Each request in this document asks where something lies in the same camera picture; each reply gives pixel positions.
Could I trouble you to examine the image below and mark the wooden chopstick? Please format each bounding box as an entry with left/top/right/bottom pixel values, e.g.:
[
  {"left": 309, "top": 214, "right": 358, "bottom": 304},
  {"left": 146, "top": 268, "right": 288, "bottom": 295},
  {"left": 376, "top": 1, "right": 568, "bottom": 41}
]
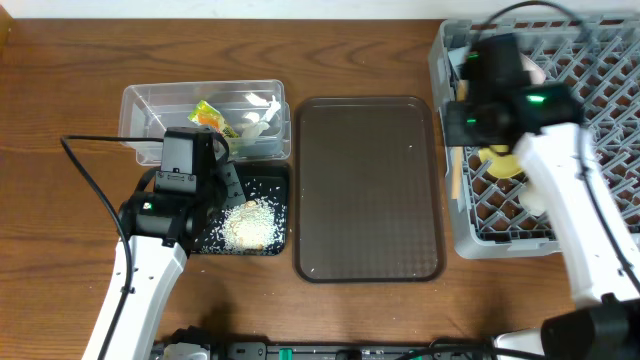
[{"left": 451, "top": 147, "right": 463, "bottom": 200}]

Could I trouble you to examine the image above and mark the green orange snack wrapper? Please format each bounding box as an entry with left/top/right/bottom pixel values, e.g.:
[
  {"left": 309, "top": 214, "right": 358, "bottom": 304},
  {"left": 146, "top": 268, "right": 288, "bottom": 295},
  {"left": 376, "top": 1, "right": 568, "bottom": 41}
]
[{"left": 188, "top": 100, "right": 239, "bottom": 138}]

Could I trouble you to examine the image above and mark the yellow plate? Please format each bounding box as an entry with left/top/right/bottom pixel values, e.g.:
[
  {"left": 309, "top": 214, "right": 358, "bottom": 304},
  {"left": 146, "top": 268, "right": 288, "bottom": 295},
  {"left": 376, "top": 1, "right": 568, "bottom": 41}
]
[{"left": 478, "top": 145, "right": 522, "bottom": 179}]

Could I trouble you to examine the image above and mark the white pink bowl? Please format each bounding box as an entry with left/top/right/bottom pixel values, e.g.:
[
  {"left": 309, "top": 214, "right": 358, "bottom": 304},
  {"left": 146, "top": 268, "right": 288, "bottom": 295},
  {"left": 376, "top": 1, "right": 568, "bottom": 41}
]
[{"left": 520, "top": 54, "right": 546, "bottom": 85}]

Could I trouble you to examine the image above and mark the light blue bowl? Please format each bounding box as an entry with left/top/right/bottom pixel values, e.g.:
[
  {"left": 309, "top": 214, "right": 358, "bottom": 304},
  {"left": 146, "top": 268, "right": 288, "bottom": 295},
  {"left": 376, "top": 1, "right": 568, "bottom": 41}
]
[{"left": 448, "top": 47, "right": 469, "bottom": 78}]

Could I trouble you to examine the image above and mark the clear plastic wrapper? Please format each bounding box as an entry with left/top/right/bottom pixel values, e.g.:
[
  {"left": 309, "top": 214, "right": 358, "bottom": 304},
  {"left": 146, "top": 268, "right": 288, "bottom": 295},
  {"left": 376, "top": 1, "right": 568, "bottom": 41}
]
[{"left": 241, "top": 93, "right": 282, "bottom": 139}]

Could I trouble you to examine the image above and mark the white cup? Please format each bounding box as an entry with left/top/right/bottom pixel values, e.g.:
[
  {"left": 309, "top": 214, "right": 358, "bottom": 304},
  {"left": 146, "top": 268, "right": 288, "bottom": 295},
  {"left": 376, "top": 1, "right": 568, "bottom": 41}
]
[{"left": 518, "top": 183, "right": 546, "bottom": 217}]

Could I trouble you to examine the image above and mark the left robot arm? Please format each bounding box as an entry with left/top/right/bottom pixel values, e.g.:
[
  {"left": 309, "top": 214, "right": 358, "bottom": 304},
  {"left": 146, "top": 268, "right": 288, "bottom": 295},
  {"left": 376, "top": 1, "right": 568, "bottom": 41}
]
[{"left": 83, "top": 127, "right": 230, "bottom": 359}]

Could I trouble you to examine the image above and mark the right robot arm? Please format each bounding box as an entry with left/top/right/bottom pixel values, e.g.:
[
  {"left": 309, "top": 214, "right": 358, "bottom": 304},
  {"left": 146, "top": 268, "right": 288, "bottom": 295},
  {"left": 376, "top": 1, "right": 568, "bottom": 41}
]
[{"left": 444, "top": 34, "right": 639, "bottom": 359}]

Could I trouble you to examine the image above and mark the grey dishwasher rack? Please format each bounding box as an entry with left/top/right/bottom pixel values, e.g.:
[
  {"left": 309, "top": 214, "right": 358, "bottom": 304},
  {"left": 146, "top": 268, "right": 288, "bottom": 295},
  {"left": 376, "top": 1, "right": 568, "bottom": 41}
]
[{"left": 445, "top": 15, "right": 639, "bottom": 259}]

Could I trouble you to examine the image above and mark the spilled rice pile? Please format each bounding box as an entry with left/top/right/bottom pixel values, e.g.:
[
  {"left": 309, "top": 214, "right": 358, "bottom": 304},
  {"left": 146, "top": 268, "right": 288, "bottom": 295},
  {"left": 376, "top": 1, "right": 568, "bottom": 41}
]
[{"left": 196, "top": 186, "right": 287, "bottom": 256}]

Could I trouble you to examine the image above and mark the black tray bin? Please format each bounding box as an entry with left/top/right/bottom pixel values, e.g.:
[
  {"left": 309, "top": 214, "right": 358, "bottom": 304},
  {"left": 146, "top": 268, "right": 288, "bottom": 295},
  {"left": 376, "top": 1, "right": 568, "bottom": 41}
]
[{"left": 195, "top": 163, "right": 289, "bottom": 254}]

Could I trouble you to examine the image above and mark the clear plastic bin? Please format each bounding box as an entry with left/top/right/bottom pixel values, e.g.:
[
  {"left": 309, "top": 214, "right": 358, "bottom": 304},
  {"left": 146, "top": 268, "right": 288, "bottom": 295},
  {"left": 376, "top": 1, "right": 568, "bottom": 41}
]
[{"left": 119, "top": 79, "right": 291, "bottom": 166}]

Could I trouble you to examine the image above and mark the brown serving tray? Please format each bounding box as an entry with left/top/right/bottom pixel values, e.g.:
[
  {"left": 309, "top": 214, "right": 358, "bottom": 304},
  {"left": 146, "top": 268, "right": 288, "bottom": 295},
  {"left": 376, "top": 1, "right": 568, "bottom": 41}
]
[{"left": 294, "top": 96, "right": 446, "bottom": 284}]

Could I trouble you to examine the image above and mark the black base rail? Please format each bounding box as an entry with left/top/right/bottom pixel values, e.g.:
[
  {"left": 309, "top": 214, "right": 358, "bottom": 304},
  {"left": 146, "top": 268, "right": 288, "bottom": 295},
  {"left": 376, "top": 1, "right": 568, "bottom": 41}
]
[{"left": 149, "top": 327, "right": 496, "bottom": 360}]

